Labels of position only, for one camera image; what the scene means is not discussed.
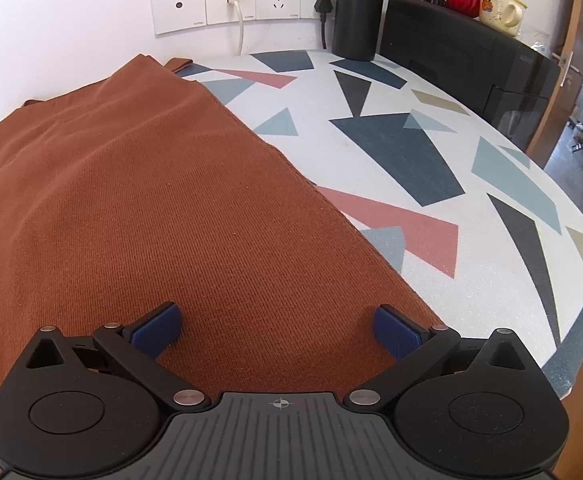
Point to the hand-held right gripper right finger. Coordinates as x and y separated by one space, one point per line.
396 332

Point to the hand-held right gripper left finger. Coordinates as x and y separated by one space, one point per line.
156 332

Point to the brown knit garment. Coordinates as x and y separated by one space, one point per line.
146 210

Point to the geometric patterned table mat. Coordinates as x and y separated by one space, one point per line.
371 160

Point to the black printer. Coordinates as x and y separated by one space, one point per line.
471 50

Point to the black water bottle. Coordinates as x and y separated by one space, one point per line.
359 10

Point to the black power plug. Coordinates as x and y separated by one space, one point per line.
324 7

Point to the cream printed mug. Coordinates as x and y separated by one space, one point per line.
496 10

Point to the wooden door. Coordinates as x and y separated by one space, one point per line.
579 25

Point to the white wall socket panel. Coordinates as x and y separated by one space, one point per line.
181 5

